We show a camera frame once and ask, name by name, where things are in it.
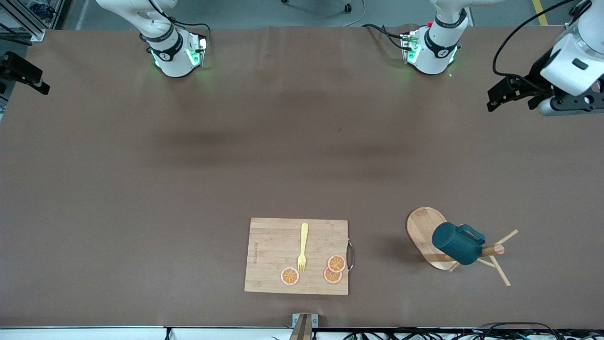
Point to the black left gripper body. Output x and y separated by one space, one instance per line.
536 71

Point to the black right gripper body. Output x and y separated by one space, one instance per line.
14 66

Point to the teal cup yellow inside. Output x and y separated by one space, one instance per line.
455 245

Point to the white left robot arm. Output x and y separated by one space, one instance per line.
436 52

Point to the wooden mug rack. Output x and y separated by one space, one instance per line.
424 226

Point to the orange slice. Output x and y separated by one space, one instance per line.
336 263
289 276
331 278

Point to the yellow wooden fork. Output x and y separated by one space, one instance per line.
304 236

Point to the bamboo cutting board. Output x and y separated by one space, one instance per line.
273 255

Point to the aluminium frame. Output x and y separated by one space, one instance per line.
19 19

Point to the white table edge rail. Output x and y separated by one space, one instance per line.
94 334

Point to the metal bracket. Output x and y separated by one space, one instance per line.
314 321

